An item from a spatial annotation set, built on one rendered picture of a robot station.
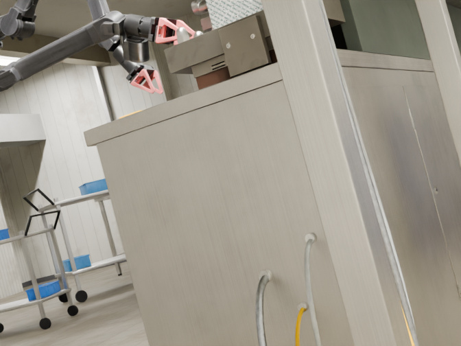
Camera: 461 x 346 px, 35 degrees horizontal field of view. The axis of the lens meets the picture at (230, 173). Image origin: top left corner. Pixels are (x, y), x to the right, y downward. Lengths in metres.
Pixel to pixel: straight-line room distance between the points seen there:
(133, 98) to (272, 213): 10.53
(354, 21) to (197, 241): 0.64
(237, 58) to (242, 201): 0.32
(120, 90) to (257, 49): 10.59
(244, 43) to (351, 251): 0.77
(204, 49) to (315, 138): 0.78
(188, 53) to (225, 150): 0.26
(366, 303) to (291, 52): 0.35
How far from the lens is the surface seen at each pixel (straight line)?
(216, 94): 1.64
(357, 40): 1.80
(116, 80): 12.23
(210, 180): 1.66
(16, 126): 12.49
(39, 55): 2.21
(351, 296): 1.00
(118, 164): 1.80
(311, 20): 1.00
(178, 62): 1.76
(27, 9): 2.72
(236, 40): 1.66
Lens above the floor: 0.66
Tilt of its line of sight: 1 degrees up
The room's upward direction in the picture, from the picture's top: 15 degrees counter-clockwise
